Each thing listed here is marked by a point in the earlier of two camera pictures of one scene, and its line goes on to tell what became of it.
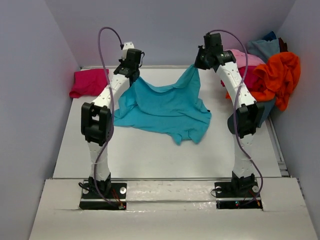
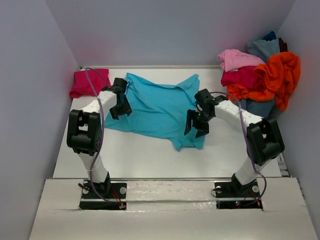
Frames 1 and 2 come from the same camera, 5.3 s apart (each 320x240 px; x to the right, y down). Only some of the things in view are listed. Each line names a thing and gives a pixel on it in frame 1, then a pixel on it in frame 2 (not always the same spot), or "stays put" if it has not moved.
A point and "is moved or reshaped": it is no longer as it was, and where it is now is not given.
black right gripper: (198, 63) → (191, 114)
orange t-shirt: (277, 79) stays put
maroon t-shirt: (283, 46) stays put
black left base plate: (104, 196) stays put
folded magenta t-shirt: (89, 81) stays put
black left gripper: (122, 62) → (126, 109)
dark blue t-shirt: (270, 36) stays put
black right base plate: (237, 195) stays put
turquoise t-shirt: (179, 110) is moved or reshaped
